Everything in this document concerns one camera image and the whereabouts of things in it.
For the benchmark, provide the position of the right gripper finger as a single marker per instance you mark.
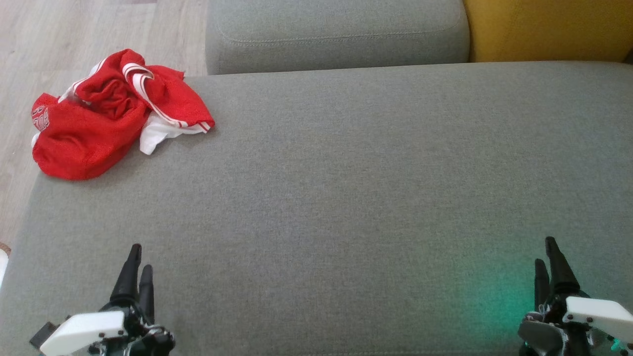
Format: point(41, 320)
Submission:
point(542, 291)
point(561, 277)

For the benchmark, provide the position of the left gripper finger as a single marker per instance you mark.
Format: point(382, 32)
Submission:
point(127, 282)
point(147, 296)

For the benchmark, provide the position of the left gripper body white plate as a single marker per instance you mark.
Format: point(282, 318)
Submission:
point(89, 331)

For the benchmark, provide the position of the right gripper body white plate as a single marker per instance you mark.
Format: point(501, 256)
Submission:
point(598, 314)

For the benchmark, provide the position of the red white-sleeved jersey shirt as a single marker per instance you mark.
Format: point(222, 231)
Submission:
point(168, 94)

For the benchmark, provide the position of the round white brown-edged mat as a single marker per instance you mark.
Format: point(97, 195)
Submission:
point(3, 269)

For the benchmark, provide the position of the yellow sofa backrest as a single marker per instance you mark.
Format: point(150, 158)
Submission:
point(544, 29)

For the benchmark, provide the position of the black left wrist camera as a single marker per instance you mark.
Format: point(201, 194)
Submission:
point(42, 336)

